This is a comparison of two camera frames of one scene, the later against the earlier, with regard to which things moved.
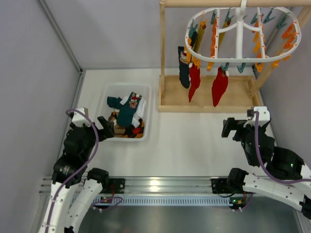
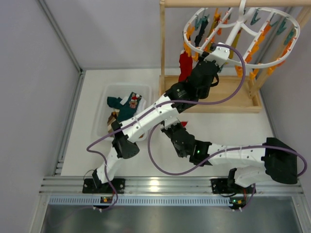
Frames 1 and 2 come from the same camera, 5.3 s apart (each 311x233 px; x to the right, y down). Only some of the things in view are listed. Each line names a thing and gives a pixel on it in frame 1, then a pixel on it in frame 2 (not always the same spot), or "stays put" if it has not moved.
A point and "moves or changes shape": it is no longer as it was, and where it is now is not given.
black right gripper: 236,129 -> 168,128
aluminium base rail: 152,185 stays put
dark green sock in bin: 126,113 stays put
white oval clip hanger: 239,25 moves or changes shape
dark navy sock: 194,39 -> 199,36
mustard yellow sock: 200,29 -> 234,43
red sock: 194,75 moves or changes shape
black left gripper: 96,131 -> 209,64
